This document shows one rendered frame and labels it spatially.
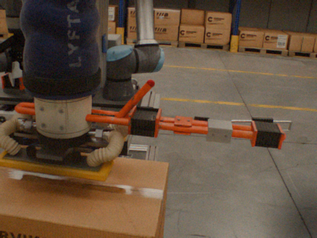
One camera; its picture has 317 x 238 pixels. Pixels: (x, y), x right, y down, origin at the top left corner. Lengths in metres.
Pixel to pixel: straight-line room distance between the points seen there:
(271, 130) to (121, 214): 0.49
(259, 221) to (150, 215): 1.67
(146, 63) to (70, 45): 0.70
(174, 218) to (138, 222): 1.51
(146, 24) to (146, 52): 0.13
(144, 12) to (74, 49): 0.74
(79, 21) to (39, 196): 0.54
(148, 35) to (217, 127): 0.74
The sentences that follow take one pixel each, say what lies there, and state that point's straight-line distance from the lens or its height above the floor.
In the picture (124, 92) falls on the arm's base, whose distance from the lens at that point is 1.54.
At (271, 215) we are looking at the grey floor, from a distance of 2.69.
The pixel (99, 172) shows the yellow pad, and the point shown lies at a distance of 0.95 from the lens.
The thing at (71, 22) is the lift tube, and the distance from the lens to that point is 0.88.
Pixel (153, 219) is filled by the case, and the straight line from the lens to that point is 0.99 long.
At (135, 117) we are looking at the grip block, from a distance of 0.97.
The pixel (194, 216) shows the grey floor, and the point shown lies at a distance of 2.52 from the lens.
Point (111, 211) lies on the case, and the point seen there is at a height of 0.94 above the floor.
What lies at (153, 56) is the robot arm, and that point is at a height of 1.23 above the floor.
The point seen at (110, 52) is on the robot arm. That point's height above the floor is 1.25.
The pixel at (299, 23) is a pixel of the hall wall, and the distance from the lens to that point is 10.04.
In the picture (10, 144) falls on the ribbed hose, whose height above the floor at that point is 1.11.
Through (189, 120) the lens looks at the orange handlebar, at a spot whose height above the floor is 1.20.
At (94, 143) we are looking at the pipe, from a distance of 1.05.
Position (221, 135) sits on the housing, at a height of 1.17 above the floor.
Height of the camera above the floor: 1.58
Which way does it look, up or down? 23 degrees down
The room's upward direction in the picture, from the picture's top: 3 degrees clockwise
